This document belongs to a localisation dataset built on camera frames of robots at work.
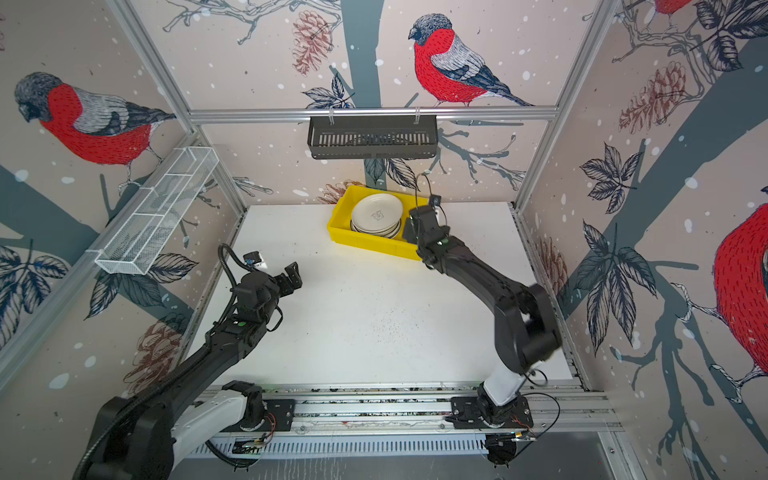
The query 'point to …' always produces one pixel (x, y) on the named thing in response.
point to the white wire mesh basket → (155, 211)
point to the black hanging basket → (372, 139)
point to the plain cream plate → (378, 215)
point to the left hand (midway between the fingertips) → (281, 267)
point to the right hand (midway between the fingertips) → (422, 227)
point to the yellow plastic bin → (340, 223)
